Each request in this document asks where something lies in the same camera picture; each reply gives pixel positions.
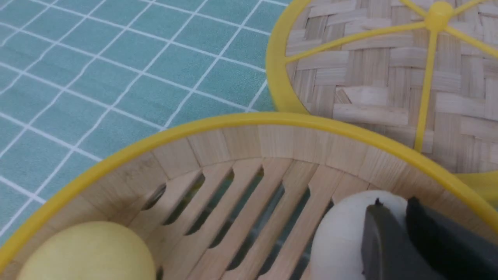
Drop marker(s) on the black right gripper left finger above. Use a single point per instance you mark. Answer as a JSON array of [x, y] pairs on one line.
[[386, 250]]

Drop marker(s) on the woven bamboo steamer lid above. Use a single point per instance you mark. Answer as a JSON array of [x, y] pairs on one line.
[[421, 72]]

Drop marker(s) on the beige bun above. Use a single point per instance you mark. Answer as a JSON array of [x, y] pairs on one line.
[[336, 247]]

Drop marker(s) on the bamboo steamer tray yellow rim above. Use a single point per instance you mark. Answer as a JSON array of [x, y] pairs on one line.
[[211, 197]]

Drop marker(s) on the yellow bun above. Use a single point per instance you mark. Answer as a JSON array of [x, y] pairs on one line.
[[98, 250]]

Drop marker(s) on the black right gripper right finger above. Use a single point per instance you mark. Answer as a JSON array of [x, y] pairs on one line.
[[442, 249]]

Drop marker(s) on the green checkered tablecloth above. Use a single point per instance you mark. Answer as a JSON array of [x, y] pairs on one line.
[[82, 79]]

